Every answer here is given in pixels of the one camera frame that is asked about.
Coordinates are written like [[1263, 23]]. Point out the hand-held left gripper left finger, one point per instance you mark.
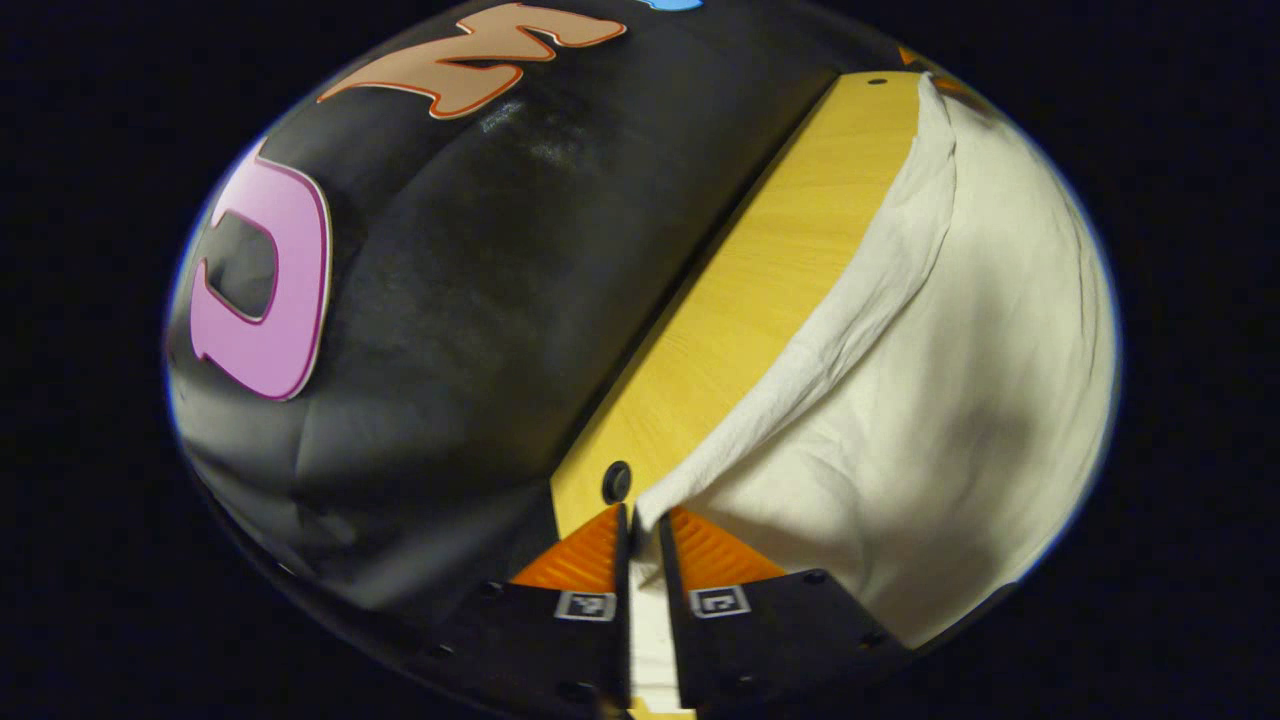
[[622, 600]]

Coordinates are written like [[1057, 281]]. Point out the black backdrop cloth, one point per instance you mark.
[[450, 300]]

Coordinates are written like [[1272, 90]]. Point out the white jeans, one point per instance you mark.
[[950, 400]]

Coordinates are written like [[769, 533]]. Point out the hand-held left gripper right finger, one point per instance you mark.
[[672, 620]]

